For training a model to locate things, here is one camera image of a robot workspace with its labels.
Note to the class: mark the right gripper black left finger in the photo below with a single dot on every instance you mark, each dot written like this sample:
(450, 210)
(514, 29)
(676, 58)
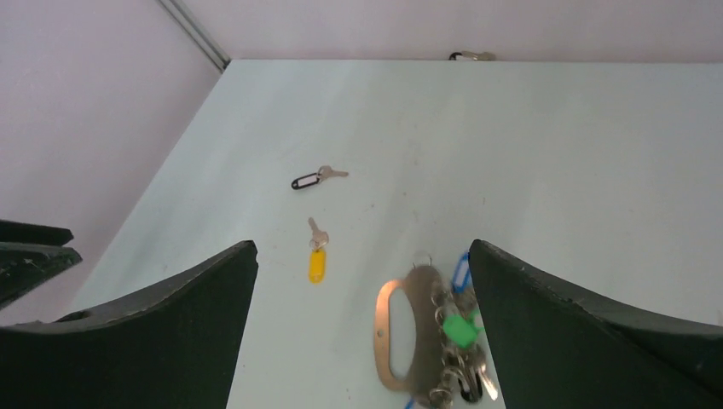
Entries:
(172, 344)

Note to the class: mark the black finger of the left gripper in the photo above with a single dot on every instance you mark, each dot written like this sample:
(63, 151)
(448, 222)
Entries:
(24, 267)
(33, 234)

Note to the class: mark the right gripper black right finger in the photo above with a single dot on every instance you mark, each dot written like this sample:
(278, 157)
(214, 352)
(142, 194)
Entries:
(556, 344)

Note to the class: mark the green key tag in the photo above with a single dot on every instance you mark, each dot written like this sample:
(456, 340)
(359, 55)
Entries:
(462, 331)

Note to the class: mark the silver key with yellow tag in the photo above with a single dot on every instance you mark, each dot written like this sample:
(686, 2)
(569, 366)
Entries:
(319, 238)

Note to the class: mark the black key tag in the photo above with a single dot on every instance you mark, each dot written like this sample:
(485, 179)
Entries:
(303, 182)

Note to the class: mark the yellow key tag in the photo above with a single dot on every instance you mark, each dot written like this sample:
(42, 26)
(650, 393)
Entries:
(317, 266)

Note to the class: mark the silver key with black tag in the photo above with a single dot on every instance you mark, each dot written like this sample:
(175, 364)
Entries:
(326, 171)

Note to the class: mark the left aluminium frame post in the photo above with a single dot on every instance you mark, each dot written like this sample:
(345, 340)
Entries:
(182, 15)

